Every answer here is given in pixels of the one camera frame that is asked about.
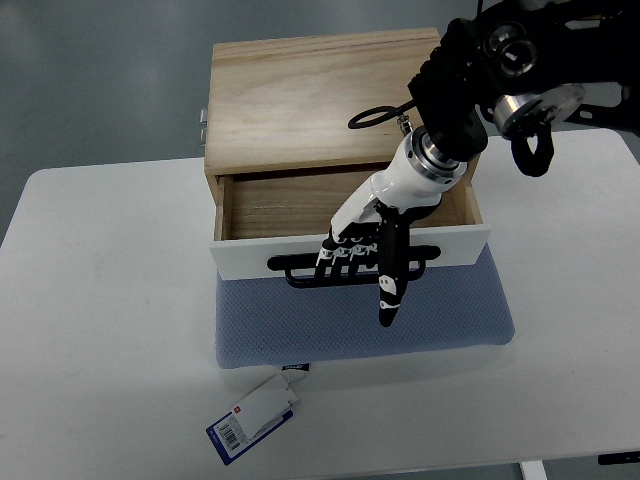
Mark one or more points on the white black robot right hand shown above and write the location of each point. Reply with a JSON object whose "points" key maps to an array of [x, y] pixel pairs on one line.
{"points": [[376, 217]]}

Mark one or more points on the black drawer handle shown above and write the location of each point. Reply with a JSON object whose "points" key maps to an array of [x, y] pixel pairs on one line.
{"points": [[341, 267]]}

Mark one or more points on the white drawer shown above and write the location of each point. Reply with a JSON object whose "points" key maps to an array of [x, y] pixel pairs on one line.
{"points": [[266, 214]]}

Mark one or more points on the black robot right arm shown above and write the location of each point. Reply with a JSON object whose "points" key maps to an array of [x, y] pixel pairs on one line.
{"points": [[525, 65]]}

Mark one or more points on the wooden drawer cabinet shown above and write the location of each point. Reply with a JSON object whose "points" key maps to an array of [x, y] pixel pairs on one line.
{"points": [[284, 104]]}

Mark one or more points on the blue mesh cushion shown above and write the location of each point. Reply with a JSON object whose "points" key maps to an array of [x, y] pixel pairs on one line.
{"points": [[268, 322]]}

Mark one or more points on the metal hinge on cabinet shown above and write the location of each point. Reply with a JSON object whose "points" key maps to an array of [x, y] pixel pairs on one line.
{"points": [[203, 122]]}

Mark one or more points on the white blue product tag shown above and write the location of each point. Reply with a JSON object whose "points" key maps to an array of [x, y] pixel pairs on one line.
{"points": [[253, 418]]}

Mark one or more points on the white table leg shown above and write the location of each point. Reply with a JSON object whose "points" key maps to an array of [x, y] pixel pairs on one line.
{"points": [[533, 470]]}

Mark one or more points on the black clamp at table edge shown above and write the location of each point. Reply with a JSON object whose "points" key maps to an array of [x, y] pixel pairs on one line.
{"points": [[619, 458]]}

